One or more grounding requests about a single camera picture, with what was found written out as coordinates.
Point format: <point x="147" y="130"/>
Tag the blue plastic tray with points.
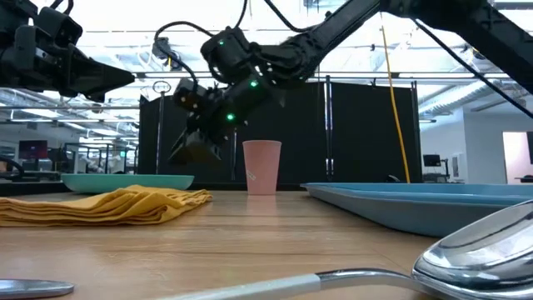
<point x="416" y="208"/>

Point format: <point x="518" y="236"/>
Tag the dark monitor screen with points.
<point x="33" y="149"/>

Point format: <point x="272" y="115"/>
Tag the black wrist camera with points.
<point x="60" y="25"/>
<point x="189" y="95"/>

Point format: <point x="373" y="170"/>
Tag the yellow cloth napkin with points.
<point x="104" y="206"/>

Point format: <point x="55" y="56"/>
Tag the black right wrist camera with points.
<point x="189" y="95"/>

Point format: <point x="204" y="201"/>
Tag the teal plate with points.
<point x="125" y="181"/>

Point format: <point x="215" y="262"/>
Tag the pink plastic cup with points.
<point x="261" y="166"/>

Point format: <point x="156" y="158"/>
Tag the black partition screen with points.
<point x="366" y="133"/>

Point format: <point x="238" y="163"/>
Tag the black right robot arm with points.
<point x="333" y="29"/>

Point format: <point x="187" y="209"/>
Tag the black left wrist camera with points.
<point x="60" y="25"/>

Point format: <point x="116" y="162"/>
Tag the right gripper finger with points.
<point x="206" y="152"/>
<point x="181" y="152"/>

